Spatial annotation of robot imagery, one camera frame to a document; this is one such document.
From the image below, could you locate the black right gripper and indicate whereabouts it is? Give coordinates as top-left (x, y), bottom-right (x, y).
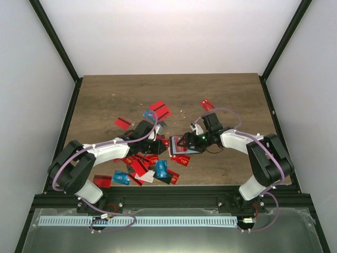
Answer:
top-left (177, 132), bottom-right (212, 153)

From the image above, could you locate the black card holder wallet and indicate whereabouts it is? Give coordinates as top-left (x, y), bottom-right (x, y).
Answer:
top-left (169, 136), bottom-right (203, 156)

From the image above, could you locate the blue VIP card carried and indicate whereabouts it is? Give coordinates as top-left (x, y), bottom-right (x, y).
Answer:
top-left (155, 160), bottom-right (168, 178)

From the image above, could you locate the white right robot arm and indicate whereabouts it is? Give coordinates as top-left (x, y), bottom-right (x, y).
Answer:
top-left (170, 112), bottom-right (294, 212)

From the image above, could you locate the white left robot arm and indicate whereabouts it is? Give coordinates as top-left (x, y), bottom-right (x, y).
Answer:
top-left (48, 120), bottom-right (166, 213)

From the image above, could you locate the blue card under red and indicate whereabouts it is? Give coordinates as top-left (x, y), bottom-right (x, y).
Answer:
top-left (143, 109), bottom-right (156, 122)

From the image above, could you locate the red striped card left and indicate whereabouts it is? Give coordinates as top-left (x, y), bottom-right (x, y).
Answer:
top-left (114, 117), bottom-right (131, 130)

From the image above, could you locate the red striped card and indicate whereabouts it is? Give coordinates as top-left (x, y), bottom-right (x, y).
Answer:
top-left (154, 106), bottom-right (172, 121)
top-left (149, 101), bottom-right (166, 111)
top-left (114, 117), bottom-right (131, 130)

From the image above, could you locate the red striped card top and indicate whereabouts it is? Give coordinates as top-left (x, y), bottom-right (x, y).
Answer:
top-left (149, 101), bottom-right (166, 111)

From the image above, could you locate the lone red VIP card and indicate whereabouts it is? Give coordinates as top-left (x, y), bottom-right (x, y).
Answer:
top-left (200, 99), bottom-right (215, 111)

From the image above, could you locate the white card front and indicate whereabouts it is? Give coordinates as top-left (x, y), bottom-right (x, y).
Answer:
top-left (135, 170), bottom-right (155, 183)

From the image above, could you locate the blue card front left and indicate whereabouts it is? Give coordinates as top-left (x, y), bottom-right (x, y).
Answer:
top-left (112, 170), bottom-right (130, 186)

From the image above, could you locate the red card front left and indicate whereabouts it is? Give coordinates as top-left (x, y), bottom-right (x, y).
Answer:
top-left (93, 174), bottom-right (112, 189)

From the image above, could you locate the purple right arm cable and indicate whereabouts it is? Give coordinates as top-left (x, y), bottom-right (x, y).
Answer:
top-left (193, 108), bottom-right (286, 232)

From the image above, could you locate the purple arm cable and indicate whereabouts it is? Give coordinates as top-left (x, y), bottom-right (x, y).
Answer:
top-left (52, 110), bottom-right (158, 234)
top-left (193, 108), bottom-right (286, 232)

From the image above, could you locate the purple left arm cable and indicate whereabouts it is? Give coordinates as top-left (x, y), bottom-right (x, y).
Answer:
top-left (52, 110), bottom-right (158, 234)

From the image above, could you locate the black front frame rail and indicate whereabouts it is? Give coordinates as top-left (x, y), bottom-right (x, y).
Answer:
top-left (31, 184), bottom-right (314, 214)

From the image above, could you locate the light blue slotted cable duct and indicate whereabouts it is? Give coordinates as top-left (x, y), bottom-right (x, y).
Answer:
top-left (37, 216), bottom-right (237, 228)

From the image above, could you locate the black frame post right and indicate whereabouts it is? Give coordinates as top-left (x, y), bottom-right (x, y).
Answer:
top-left (259, 0), bottom-right (313, 80)

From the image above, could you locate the black frame post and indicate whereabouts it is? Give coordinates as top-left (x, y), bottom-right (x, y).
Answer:
top-left (28, 0), bottom-right (81, 82)
top-left (259, 0), bottom-right (313, 80)

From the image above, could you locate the black frame post left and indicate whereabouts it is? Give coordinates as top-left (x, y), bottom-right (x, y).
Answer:
top-left (28, 0), bottom-right (81, 82)

